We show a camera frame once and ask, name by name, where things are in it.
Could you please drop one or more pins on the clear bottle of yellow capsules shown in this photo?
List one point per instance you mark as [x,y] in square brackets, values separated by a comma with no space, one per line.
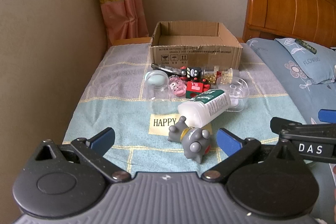
[223,75]

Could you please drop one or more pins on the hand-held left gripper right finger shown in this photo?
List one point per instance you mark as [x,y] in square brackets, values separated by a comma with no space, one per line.
[227,143]

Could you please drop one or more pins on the black toy train engine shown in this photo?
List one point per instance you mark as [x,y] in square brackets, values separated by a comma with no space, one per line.
[194,73]

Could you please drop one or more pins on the wooden nightstand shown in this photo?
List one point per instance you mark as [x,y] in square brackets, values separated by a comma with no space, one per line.
[131,41]

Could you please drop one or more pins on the dark green patterned case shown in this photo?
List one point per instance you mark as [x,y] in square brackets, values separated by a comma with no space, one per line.
[306,46]

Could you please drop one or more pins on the blue floral pillow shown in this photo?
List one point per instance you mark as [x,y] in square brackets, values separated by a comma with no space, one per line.
[304,66]

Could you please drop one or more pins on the clear round plastic container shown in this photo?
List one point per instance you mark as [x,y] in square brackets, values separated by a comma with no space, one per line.
[240,92]

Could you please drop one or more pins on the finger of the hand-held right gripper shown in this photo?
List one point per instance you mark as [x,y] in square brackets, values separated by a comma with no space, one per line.
[291,126]
[327,116]

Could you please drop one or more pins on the pink pig toy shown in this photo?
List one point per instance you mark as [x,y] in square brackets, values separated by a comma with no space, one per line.
[178,87]

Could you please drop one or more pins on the grey toy figure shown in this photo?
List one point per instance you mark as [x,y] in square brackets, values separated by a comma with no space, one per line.
[191,141]

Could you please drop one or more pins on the clear plastic cup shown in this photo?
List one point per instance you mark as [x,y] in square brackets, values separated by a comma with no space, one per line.
[164,108]

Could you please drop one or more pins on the red toy train car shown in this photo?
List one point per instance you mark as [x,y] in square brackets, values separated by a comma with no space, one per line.
[195,87]

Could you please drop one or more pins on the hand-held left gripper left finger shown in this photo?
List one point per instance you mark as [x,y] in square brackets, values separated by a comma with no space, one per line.
[103,140]

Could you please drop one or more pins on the white bottle with green label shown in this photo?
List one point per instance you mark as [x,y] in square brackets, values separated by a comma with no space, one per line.
[199,111]

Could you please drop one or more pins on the blue checked towel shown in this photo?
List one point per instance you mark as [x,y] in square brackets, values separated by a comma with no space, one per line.
[118,98]

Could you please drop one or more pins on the brown cardboard box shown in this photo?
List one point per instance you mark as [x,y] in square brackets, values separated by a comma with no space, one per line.
[195,54]

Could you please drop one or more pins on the wooden headboard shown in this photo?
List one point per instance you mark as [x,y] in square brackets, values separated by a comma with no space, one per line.
[288,3]

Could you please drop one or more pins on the light blue earbud case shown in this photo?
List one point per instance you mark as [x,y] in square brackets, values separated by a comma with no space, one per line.
[157,80]

